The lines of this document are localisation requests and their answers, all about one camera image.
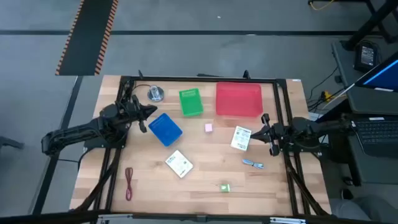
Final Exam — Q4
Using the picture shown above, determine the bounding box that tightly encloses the black orange-edged floor strip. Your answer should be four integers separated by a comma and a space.
55, 0, 119, 77

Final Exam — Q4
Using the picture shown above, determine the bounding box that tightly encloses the person's leg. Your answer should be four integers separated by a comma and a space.
329, 195, 398, 224

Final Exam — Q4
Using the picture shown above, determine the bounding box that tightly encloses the pink-red translucent plastic bin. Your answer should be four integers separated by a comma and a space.
215, 81, 264, 118

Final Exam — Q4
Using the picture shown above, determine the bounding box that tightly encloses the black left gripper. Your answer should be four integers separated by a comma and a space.
123, 94, 158, 134

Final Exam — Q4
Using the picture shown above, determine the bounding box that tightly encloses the flat monitor with blue screen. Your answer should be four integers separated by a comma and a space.
354, 51, 398, 93

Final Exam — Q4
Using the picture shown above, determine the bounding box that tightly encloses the black stand post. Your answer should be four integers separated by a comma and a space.
341, 0, 398, 51

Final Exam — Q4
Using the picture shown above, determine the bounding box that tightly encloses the grey-blue coiled cable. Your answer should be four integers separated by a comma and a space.
241, 158, 265, 170

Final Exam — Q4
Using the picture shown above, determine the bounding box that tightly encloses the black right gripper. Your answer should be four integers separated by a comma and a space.
250, 113, 293, 157

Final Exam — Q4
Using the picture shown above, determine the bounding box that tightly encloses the round silver metal disc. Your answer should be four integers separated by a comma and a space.
147, 85, 165, 103

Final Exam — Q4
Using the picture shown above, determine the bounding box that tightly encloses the white card reader box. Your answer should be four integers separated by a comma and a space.
164, 149, 194, 179

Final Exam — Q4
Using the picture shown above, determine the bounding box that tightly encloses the grey chair base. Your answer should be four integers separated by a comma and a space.
0, 136, 25, 151

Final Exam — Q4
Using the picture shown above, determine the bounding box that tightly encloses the green plastic basket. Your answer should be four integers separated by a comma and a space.
178, 88, 205, 118

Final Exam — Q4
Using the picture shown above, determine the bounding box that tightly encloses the black laptop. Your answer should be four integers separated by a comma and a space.
350, 116, 398, 157

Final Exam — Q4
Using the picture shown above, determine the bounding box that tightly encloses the yellow cable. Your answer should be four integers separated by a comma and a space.
308, 0, 336, 11

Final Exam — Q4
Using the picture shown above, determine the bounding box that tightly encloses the dark grey desk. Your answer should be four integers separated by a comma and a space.
331, 39, 398, 187

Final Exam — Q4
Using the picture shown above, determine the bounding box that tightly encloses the black floor cable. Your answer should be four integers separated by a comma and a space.
309, 65, 340, 100

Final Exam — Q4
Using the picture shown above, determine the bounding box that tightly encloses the dark red coiled cable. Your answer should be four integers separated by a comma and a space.
124, 167, 134, 202

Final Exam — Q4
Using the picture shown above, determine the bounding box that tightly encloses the white product box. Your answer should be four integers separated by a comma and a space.
229, 125, 252, 152

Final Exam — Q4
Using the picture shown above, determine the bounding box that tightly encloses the black aluminium table frame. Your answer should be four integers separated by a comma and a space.
70, 70, 332, 224

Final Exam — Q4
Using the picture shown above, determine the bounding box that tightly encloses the blue plastic basket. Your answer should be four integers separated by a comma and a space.
147, 112, 183, 147

